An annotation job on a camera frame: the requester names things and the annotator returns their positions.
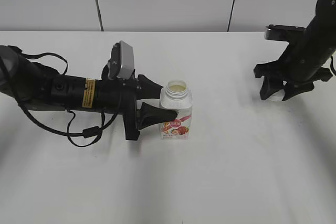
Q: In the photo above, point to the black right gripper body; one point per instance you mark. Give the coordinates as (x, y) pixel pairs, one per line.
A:
(301, 62)

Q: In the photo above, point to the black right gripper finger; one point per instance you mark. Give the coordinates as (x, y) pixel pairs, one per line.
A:
(270, 85)
(292, 89)

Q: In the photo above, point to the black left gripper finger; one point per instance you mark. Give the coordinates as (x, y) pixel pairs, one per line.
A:
(147, 86)
(149, 115)

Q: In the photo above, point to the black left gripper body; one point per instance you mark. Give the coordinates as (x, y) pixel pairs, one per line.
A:
(116, 97)

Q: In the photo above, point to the white screw cap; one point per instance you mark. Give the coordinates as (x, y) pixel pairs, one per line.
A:
(277, 96)

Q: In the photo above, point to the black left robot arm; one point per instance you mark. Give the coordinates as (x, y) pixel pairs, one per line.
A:
(37, 87)

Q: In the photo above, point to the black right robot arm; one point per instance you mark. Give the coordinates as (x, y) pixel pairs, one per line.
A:
(322, 25)

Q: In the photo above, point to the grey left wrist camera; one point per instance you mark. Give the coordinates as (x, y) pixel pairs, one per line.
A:
(121, 63)

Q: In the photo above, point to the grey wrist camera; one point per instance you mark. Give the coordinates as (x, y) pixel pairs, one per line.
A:
(121, 63)
(283, 33)

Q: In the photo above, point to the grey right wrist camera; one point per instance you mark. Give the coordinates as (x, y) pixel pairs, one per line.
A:
(283, 33)

